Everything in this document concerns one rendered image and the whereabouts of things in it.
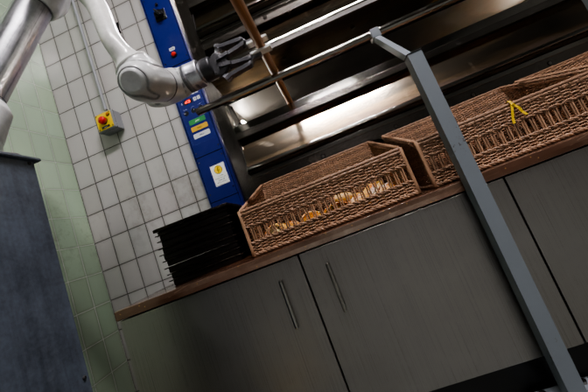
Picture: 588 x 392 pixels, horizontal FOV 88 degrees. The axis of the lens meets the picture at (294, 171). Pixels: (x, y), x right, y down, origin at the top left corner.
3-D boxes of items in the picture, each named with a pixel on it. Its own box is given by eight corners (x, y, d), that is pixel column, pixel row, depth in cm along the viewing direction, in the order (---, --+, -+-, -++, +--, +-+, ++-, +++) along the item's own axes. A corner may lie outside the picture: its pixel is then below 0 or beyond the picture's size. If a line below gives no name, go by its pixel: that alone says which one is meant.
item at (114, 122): (108, 136, 163) (103, 119, 164) (125, 129, 162) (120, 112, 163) (98, 133, 155) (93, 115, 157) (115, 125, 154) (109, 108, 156)
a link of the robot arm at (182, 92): (199, 95, 106) (185, 94, 93) (161, 113, 108) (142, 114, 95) (185, 65, 104) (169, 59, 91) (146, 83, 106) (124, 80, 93)
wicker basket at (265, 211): (279, 240, 142) (258, 185, 146) (394, 196, 137) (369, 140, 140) (249, 260, 94) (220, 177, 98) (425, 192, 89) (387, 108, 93)
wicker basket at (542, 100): (403, 192, 136) (379, 136, 140) (531, 143, 129) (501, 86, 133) (433, 189, 89) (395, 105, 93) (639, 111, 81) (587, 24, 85)
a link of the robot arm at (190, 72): (198, 95, 104) (213, 88, 103) (185, 86, 95) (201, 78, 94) (190, 73, 105) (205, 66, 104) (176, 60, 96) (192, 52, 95)
